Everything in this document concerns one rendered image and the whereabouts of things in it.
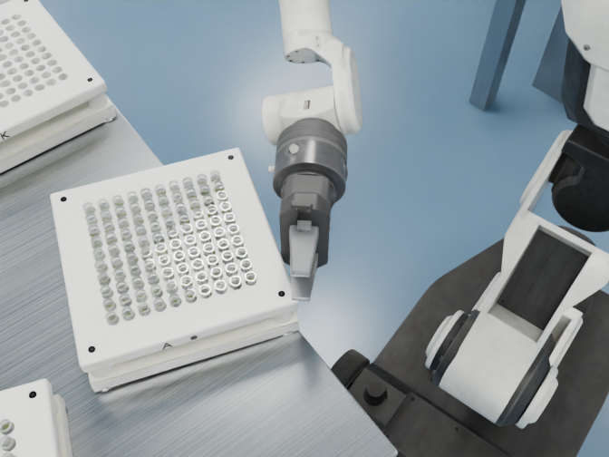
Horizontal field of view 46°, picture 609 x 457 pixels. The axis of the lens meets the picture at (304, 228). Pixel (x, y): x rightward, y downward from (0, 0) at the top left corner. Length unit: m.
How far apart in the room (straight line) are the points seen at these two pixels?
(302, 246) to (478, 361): 0.47
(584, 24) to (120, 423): 0.69
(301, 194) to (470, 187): 1.40
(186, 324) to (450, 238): 1.32
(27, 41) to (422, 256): 1.21
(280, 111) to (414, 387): 0.87
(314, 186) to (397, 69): 1.66
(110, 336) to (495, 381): 0.61
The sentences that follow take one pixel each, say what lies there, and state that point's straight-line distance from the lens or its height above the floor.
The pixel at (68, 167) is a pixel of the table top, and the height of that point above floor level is 0.88.
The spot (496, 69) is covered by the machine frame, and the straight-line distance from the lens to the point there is 2.23.
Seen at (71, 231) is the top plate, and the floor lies 0.95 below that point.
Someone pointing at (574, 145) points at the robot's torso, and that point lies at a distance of 1.05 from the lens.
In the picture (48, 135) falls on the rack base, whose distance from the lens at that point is 1.07.
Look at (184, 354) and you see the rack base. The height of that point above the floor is 0.90.
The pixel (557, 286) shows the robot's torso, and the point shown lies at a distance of 1.16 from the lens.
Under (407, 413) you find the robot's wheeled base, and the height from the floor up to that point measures 0.19.
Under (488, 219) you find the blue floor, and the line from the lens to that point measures 2.08.
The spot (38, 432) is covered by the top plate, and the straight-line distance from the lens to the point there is 0.79.
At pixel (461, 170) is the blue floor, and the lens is 2.17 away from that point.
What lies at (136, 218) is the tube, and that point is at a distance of 0.89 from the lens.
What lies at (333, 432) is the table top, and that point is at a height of 0.88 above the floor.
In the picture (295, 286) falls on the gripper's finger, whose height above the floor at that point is 0.96.
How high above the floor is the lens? 1.65
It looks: 56 degrees down
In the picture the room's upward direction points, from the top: straight up
